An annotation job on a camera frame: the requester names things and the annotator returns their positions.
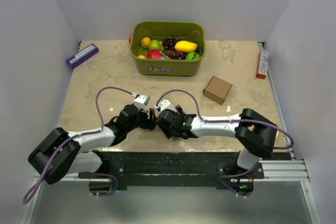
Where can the yellow mango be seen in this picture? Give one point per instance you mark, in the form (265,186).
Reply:
(185,46)

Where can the green lime fruit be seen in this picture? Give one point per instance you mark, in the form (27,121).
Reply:
(191,56)

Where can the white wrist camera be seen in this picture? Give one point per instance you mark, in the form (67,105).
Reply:
(165,105)
(141,102)

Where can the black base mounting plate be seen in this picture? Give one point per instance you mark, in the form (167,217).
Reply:
(186,169)

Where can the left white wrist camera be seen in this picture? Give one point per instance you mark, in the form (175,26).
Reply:
(141,102)

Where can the red white toothpaste box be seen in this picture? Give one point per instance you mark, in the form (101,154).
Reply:
(262,65)

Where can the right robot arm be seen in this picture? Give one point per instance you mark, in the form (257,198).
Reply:
(256,133)

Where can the brown cardboard box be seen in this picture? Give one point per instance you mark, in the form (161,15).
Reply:
(217,89)

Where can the purple rectangular box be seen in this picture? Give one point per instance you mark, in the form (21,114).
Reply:
(82,56)

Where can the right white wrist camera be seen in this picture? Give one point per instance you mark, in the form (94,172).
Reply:
(165,105)

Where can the dark grape bunch front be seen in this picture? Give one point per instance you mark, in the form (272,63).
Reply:
(176,55)

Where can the green pear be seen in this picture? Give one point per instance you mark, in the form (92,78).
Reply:
(155,45)

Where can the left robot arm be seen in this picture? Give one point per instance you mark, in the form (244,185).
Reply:
(59,150)

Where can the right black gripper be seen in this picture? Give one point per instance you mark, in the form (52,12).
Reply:
(168,132)

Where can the dark grape bunch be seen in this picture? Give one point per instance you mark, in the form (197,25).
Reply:
(176,55)
(169,43)

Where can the pink paper box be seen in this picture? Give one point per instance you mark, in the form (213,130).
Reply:
(179,110)

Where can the dark grape bunch back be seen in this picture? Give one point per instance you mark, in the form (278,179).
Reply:
(169,43)

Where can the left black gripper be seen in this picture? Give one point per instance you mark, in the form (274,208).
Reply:
(148,124)

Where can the olive green plastic tub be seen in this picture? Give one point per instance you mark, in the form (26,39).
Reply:
(159,30)

